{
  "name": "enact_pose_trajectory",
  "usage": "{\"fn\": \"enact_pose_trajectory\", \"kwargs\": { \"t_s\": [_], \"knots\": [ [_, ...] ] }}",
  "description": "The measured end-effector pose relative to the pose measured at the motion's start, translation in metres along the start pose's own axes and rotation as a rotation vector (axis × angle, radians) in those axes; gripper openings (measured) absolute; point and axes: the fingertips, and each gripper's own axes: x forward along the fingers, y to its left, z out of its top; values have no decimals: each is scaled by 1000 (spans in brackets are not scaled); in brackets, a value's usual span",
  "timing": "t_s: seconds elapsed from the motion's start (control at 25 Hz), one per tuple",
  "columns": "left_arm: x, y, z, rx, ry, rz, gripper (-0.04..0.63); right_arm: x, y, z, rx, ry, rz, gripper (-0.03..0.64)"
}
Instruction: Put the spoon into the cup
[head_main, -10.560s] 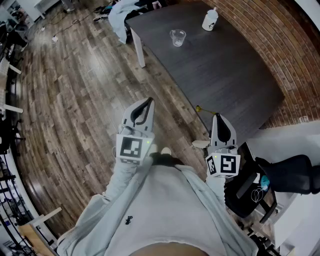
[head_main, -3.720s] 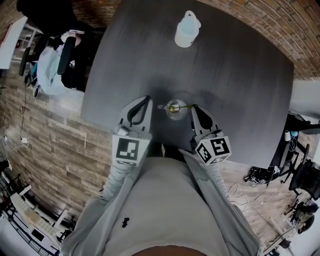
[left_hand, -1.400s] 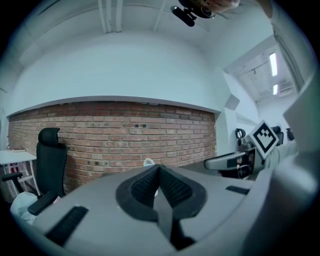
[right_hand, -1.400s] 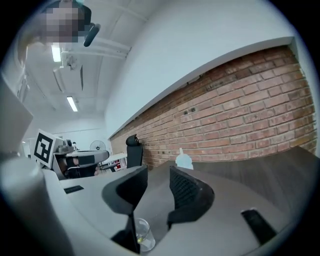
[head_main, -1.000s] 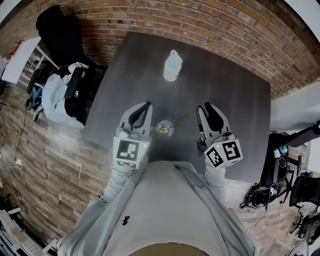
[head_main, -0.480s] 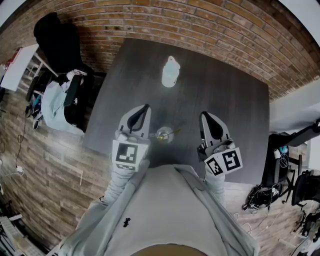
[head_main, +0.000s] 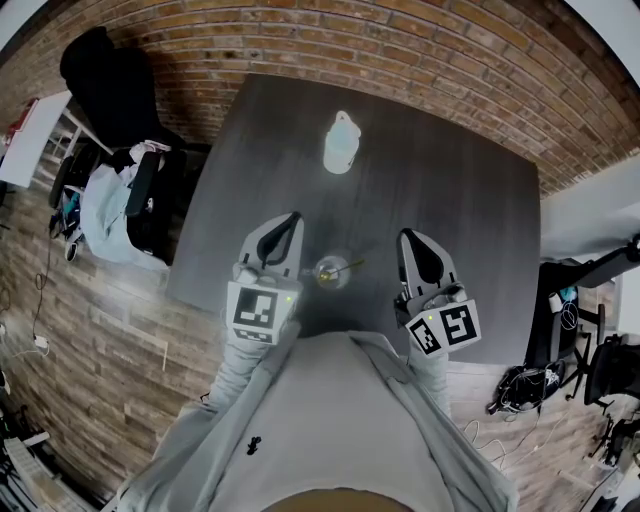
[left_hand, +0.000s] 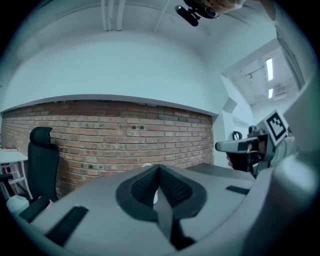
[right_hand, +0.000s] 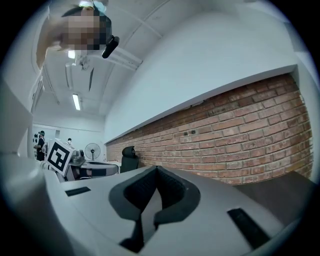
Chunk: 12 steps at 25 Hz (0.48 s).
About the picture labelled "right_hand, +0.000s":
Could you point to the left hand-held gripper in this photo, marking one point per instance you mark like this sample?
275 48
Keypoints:
58 157

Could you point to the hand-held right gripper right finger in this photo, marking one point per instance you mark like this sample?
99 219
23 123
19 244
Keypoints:
177 195

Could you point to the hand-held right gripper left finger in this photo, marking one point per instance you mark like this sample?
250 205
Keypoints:
130 197

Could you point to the standing fan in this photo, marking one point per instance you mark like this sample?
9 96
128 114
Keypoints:
92 150

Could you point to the black office chair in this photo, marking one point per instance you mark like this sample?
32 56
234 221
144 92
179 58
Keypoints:
129 160

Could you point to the short ceiling light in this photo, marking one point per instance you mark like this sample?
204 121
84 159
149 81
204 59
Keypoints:
76 101

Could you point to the long ceiling light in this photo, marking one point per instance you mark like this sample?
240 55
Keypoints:
72 54

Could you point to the person's grey jacket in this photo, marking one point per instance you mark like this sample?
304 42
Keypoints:
22 50

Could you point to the person's head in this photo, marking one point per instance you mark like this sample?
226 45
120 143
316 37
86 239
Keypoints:
82 30

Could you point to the teal hair clip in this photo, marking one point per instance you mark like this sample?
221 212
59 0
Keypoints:
100 5

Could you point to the round wall socket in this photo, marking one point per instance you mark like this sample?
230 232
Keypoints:
193 131
186 133

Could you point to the black head-mounted camera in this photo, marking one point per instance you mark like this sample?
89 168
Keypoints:
110 47

